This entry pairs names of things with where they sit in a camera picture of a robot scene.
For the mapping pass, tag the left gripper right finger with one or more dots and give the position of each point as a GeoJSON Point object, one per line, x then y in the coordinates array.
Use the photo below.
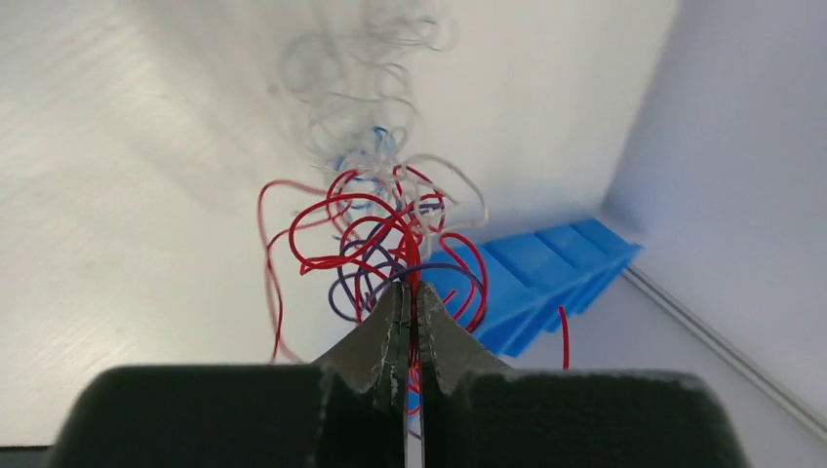
{"type": "Point", "coordinates": [446, 351]}

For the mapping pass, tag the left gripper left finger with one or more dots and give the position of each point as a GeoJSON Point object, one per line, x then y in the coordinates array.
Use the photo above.
{"type": "Point", "coordinates": [373, 359]}

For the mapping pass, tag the blue compartment bin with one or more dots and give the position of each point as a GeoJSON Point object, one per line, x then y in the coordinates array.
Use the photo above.
{"type": "Point", "coordinates": [532, 275]}

